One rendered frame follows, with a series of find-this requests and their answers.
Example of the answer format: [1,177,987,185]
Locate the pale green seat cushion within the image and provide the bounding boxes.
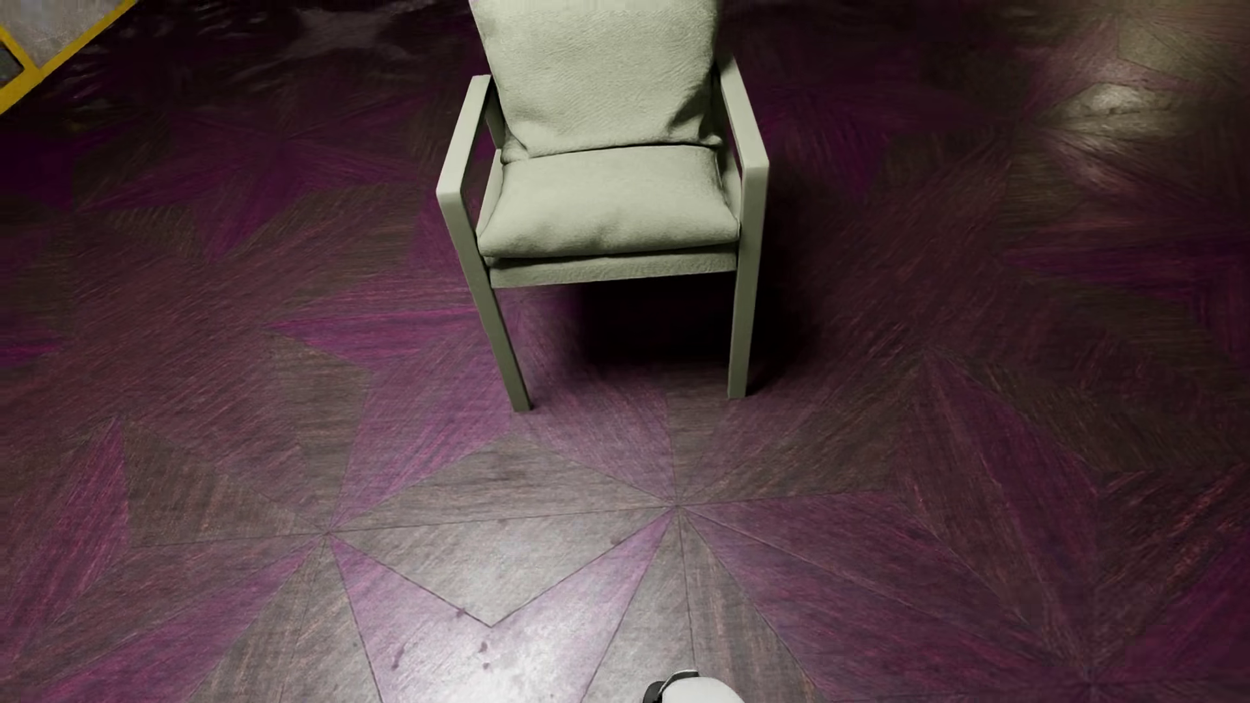
[477,145,740,260]

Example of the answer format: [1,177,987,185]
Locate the pale green armchair frame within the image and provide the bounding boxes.
[436,57,771,413]

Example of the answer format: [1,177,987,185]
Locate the white robot foot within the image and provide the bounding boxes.
[641,670,746,703]

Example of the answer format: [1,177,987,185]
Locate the pale green back cushion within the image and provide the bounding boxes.
[469,0,725,164]

